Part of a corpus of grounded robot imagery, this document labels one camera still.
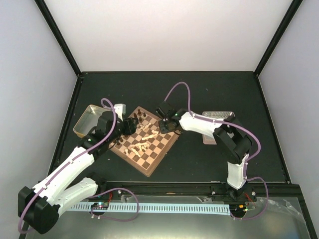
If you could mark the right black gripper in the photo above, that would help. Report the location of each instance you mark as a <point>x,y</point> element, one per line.
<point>163,129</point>

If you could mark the dark chess pieces group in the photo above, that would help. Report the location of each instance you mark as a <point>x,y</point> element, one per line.
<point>138,115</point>

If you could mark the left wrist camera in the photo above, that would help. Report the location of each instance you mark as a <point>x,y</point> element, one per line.
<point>120,110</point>

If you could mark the white chess pieces pile lower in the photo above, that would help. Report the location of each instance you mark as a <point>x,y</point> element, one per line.
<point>136,148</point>

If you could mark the black front rail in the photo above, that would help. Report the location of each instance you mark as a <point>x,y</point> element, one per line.
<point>216,190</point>

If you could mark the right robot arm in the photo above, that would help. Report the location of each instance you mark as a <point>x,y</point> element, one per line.
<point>234,145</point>

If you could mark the small circuit board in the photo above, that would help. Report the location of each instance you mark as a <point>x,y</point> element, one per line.
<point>100,206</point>

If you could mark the wooden chess board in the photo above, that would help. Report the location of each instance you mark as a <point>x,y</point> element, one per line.
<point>157,150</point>

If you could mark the light blue cable duct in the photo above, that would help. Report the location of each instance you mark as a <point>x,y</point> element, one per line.
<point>160,208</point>

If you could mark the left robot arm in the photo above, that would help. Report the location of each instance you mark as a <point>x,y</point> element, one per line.
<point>43,204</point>

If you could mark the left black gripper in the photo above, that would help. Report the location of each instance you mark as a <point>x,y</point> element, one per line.
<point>130,128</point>

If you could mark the gold metal tin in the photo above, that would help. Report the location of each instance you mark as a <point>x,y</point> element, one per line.
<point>88,119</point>

